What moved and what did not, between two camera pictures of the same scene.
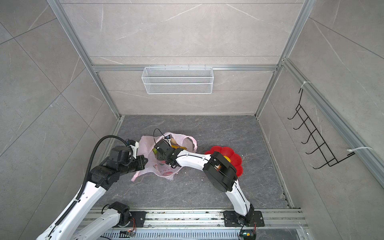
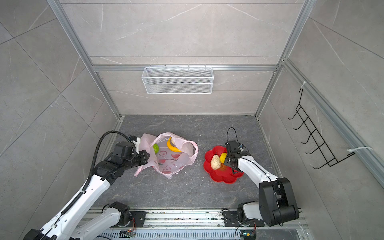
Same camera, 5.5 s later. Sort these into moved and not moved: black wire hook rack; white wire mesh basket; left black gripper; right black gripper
Moved: left black gripper; right black gripper
Not moved: white wire mesh basket; black wire hook rack
